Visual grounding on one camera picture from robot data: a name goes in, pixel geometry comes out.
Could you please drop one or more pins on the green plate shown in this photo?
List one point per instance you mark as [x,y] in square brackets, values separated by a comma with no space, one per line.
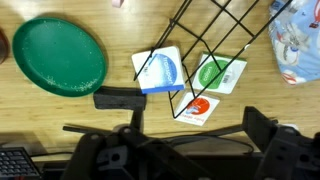
[58,56]

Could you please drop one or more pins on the white and blue book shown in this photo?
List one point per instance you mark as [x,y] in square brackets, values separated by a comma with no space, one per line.
[159,70]

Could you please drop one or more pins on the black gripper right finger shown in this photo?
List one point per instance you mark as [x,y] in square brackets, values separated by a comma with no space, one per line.
[286,150]

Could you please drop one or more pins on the small orange circle book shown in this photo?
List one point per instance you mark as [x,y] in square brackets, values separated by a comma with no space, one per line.
[197,108]

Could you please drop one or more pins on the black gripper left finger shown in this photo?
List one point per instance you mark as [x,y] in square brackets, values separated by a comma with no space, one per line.
[133,156]

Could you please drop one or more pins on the small green circle book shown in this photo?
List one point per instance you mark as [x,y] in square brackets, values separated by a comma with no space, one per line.
[218,71]

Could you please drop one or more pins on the crumpled plastic snack bag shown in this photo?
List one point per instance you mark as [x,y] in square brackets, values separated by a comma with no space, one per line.
[296,40]

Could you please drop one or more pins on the black keyboard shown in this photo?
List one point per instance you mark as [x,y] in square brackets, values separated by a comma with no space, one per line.
[16,163]

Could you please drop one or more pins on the pink bowl with utensils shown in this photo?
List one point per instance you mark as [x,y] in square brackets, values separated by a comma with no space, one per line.
[117,2]

